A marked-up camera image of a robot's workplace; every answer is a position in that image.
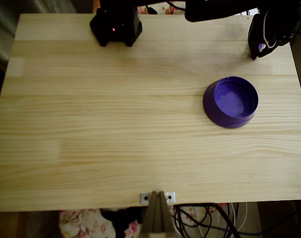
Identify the black fabric item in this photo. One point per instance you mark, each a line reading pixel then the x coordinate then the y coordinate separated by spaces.
pixel 120 220

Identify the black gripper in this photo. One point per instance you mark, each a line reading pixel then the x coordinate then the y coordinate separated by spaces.
pixel 255 47

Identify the silver metal bracket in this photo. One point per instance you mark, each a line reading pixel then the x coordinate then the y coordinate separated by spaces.
pixel 144 198

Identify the purple plastic bowl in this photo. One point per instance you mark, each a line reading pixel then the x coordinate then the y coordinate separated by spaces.
pixel 215 116

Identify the floral fabric sheet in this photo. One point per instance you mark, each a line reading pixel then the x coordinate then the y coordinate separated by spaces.
pixel 78 223

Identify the grey curtain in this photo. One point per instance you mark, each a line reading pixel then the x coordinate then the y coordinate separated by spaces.
pixel 7 29

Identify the floral seat cushion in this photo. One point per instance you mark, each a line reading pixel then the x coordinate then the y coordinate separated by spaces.
pixel 165 10

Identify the olive camera stand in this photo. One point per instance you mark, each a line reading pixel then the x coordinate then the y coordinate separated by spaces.
pixel 156 218

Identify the purple orange candy bar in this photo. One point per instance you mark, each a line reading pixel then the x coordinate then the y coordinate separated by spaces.
pixel 261 47

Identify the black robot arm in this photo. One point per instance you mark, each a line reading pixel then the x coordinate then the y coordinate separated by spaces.
pixel 215 11

